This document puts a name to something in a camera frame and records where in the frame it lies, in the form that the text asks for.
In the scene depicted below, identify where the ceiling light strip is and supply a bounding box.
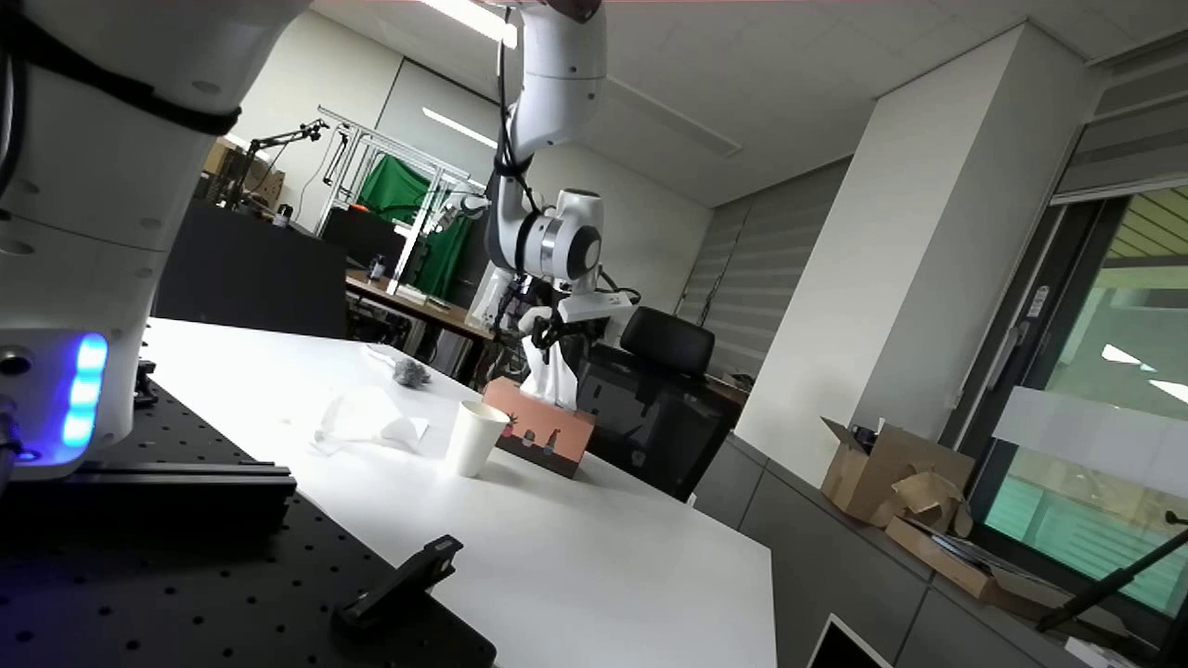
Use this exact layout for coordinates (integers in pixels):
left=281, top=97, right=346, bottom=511
left=414, top=0, right=521, bottom=54
left=419, top=105, right=500, bottom=153

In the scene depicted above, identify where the green hanging cloth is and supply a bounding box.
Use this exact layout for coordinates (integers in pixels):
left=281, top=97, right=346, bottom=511
left=356, top=153, right=433, bottom=232
left=404, top=210, right=483, bottom=301

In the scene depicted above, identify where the wooden desk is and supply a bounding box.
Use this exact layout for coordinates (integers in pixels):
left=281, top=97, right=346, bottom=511
left=341, top=272, right=506, bottom=380

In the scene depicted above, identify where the white tissue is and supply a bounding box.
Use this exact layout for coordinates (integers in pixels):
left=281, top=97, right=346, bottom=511
left=523, top=348, right=584, bottom=409

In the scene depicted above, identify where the black office chair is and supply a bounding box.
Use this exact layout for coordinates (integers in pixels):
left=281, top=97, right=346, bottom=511
left=570, top=306, right=736, bottom=505

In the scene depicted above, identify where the black tripod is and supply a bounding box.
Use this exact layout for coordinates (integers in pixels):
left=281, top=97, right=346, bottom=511
left=1037, top=511, right=1188, bottom=644

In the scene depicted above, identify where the black panel with white edge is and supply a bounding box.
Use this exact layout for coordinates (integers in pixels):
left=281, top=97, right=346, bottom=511
left=806, top=613, right=891, bottom=668

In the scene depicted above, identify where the black monitor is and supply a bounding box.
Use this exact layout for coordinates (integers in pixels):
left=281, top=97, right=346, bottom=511
left=324, top=205, right=409, bottom=272

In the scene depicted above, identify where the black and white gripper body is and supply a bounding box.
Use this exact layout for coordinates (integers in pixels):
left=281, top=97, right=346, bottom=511
left=500, top=288, right=637, bottom=348

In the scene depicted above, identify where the orange tissue box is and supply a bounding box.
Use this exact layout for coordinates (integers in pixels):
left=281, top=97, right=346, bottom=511
left=479, top=374, right=597, bottom=483

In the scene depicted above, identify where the flattened cardboard box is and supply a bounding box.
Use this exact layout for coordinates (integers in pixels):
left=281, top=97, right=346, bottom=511
left=884, top=511, right=1049, bottom=613

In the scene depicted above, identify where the grey low cabinet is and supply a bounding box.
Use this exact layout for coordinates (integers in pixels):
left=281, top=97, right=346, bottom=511
left=688, top=431, right=1188, bottom=668

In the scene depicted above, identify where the small dark grey object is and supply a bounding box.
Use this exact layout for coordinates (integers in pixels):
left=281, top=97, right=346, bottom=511
left=386, top=354, right=439, bottom=391

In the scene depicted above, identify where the white clothes rack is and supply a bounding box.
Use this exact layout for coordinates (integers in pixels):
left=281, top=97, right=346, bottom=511
left=313, top=105, right=495, bottom=290

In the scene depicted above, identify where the white paper cup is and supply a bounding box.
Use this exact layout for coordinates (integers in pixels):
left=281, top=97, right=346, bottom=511
left=440, top=398, right=511, bottom=483

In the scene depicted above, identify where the crumpled white plastic bag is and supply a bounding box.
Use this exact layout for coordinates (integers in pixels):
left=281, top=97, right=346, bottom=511
left=313, top=348, right=439, bottom=458

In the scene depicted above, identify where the black metal rail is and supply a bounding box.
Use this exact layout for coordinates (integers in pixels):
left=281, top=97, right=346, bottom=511
left=0, top=458, right=302, bottom=534

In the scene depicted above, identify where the brown cardboard box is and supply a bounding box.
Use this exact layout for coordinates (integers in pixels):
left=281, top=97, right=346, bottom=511
left=200, top=139, right=290, bottom=210

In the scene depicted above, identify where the black partition panel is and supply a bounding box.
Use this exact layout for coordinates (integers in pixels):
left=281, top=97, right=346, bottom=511
left=151, top=181, right=356, bottom=343

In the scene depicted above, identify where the black clamp handle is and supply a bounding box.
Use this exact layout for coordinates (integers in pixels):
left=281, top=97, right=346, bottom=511
left=330, top=533, right=467, bottom=639

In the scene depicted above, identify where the open cardboard box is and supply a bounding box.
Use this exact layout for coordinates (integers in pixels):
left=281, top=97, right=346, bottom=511
left=818, top=415, right=981, bottom=533

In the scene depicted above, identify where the black perforated breadboard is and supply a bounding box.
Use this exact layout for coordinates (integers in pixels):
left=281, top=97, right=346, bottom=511
left=0, top=356, right=498, bottom=668

